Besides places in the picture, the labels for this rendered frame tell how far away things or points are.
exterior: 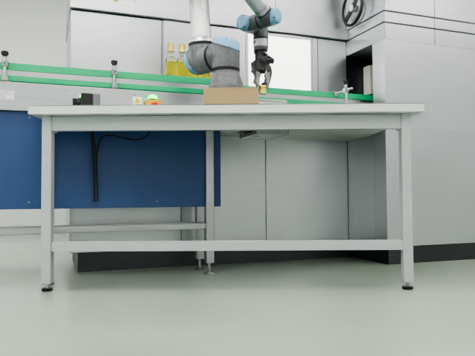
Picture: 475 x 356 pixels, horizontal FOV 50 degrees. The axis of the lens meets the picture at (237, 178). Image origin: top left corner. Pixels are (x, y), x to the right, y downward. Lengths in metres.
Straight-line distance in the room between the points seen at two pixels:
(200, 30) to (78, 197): 0.92
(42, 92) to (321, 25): 1.71
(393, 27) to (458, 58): 0.48
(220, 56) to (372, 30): 1.21
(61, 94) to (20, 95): 0.17
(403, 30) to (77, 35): 1.76
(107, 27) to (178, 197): 0.98
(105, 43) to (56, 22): 3.14
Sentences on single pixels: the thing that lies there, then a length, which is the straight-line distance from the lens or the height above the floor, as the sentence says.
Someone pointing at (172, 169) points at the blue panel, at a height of 0.51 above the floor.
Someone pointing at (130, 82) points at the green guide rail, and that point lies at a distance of 2.47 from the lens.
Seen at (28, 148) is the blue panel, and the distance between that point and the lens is 2.39.
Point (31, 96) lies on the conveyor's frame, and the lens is 2.40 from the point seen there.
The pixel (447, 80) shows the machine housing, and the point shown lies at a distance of 3.22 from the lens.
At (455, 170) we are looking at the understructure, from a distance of 3.19.
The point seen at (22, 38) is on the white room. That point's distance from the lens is 5.85.
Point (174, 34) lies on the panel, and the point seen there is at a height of 1.25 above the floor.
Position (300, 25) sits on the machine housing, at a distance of 3.16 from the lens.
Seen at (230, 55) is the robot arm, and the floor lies 0.96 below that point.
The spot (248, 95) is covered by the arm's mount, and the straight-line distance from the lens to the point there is 2.05.
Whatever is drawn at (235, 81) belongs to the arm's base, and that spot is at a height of 0.85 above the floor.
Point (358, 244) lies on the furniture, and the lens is 2.12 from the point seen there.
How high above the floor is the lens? 0.39
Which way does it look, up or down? 2 degrees up
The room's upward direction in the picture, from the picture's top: straight up
